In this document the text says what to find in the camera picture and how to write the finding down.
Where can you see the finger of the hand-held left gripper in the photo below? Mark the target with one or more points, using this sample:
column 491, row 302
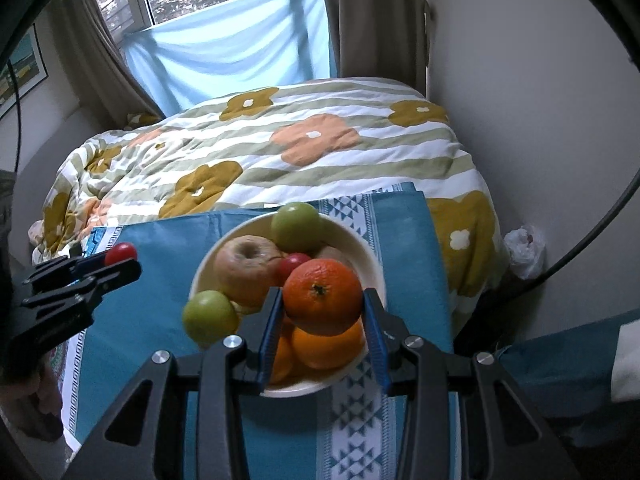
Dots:
column 100, row 280
column 65, row 267

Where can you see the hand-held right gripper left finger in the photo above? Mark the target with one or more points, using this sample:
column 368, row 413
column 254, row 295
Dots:
column 267, row 340

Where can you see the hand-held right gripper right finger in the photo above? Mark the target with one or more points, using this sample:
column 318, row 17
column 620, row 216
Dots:
column 376, row 345

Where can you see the small mandarin orange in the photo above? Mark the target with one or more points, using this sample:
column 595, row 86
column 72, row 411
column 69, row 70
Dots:
column 281, row 360

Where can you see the red cherry tomato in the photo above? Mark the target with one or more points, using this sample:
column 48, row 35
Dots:
column 121, row 252
column 295, row 265

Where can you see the green plum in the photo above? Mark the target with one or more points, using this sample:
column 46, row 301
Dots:
column 210, row 316
column 296, row 227

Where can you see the cream ceramic bowl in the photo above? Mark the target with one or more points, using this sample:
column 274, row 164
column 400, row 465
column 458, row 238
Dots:
column 350, row 255

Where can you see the person's left hand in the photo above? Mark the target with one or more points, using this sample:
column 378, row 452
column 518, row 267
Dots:
column 30, row 405

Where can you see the teal patterned cloth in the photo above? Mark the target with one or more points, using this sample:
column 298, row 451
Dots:
column 165, row 260

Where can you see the yellow-brown apple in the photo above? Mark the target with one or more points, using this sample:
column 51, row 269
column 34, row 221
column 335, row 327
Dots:
column 247, row 270

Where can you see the crumpled white plastic bag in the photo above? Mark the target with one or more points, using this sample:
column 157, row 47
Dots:
column 525, row 252

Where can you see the teal fabric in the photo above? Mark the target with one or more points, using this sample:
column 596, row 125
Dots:
column 555, row 360

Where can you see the striped flower blanket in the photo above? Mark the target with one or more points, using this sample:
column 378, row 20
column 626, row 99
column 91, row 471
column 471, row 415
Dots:
column 310, row 160

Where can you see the beige curtain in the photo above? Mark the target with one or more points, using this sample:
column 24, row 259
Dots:
column 95, row 50
column 375, row 20

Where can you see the white cloth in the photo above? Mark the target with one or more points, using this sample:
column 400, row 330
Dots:
column 627, row 365

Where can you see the light blue hanging cloth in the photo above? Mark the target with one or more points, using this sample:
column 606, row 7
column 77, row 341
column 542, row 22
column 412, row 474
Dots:
column 225, row 50

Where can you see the framed wall picture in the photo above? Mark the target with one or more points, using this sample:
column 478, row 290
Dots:
column 25, row 70

